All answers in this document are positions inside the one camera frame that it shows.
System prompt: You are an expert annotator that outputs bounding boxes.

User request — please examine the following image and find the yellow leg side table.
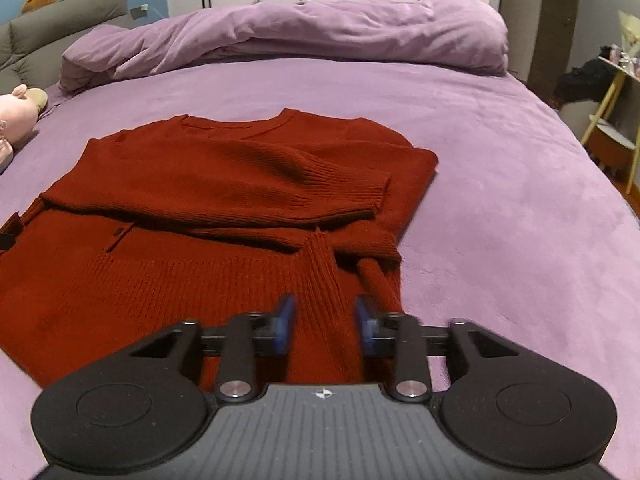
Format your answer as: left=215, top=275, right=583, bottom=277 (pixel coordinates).
left=580, top=56, right=639, bottom=196

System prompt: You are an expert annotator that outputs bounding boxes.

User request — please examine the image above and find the pink plush toy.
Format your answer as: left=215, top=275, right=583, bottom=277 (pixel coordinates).
left=0, top=84, right=49, bottom=171

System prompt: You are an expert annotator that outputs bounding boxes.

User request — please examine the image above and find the black clothes pile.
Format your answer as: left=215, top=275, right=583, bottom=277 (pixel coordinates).
left=552, top=58, right=617, bottom=106

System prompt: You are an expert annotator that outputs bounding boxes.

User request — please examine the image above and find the purple rumpled duvet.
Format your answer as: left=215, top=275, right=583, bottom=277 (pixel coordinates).
left=58, top=0, right=509, bottom=94

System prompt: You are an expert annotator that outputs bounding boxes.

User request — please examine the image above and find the cream paper bouquet wrap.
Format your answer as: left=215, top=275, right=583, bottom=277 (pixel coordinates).
left=617, top=10, right=640, bottom=58

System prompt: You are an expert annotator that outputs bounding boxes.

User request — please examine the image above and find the wall power socket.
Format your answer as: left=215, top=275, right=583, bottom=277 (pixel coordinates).
left=129, top=3, right=149, bottom=20

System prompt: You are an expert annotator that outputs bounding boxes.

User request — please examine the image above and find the purple bed sheet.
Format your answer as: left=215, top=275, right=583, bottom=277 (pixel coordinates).
left=1, top=58, right=639, bottom=479

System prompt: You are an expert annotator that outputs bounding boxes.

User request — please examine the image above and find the grey padded headboard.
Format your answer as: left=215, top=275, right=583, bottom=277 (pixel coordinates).
left=0, top=0, right=134, bottom=94

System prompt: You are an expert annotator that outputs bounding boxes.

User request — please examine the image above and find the red knit cardigan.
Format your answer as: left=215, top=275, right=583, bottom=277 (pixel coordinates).
left=1, top=110, right=437, bottom=386

